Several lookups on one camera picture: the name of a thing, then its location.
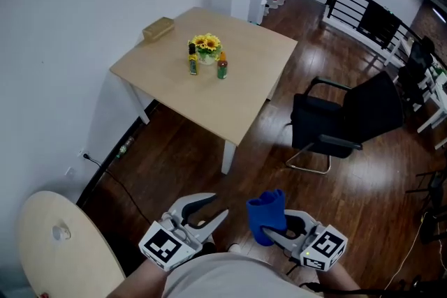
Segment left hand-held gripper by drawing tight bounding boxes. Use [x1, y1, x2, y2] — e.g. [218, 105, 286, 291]
[138, 192, 230, 273]

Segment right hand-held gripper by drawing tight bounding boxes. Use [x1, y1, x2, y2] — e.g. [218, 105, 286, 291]
[261, 208, 349, 272]

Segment blue cloth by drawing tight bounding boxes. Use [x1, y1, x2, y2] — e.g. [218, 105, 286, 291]
[245, 188, 288, 248]

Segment bottle with orange cap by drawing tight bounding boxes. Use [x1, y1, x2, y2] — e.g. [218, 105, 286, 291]
[217, 51, 229, 80]

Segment yellow bottle with black cap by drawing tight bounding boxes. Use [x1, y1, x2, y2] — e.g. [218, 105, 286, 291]
[187, 43, 200, 77]

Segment person's left forearm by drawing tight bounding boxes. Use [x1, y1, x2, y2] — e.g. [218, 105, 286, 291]
[111, 257, 169, 298]

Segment person's right forearm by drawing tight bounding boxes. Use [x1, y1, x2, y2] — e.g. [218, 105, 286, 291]
[315, 261, 361, 298]

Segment person's white shirt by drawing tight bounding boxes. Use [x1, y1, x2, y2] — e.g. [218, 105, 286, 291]
[161, 251, 323, 298]

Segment black mesh armchair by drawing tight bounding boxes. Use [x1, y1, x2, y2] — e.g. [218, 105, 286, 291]
[285, 70, 406, 175]

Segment black equipment stand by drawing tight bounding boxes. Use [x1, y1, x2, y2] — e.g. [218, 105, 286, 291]
[406, 170, 447, 246]

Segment clear glass on round table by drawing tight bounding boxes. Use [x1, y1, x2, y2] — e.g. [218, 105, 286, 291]
[52, 223, 72, 242]

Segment round wooden table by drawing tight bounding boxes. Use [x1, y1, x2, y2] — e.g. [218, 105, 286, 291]
[17, 190, 127, 298]

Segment sunflower bouquet in vase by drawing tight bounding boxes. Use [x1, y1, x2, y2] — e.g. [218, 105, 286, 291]
[188, 32, 224, 66]

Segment white background desk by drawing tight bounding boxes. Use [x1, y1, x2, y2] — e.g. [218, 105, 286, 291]
[383, 37, 447, 151]

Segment wooden tissue box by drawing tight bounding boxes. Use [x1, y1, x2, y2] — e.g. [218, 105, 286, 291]
[142, 17, 176, 44]

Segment black swivel office chair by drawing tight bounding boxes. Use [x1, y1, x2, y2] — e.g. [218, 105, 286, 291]
[397, 36, 437, 113]

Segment white water dispenser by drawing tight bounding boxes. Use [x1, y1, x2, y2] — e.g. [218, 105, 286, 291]
[247, 0, 272, 26]

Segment black metal railing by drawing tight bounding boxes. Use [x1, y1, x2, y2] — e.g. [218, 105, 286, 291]
[321, 0, 438, 63]

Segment black power cable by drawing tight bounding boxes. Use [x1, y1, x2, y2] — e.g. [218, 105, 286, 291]
[83, 153, 154, 227]

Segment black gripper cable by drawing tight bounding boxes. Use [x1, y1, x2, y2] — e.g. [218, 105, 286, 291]
[299, 281, 447, 295]

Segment yellowish floor cable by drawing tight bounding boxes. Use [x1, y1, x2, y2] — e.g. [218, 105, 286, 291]
[386, 218, 441, 288]

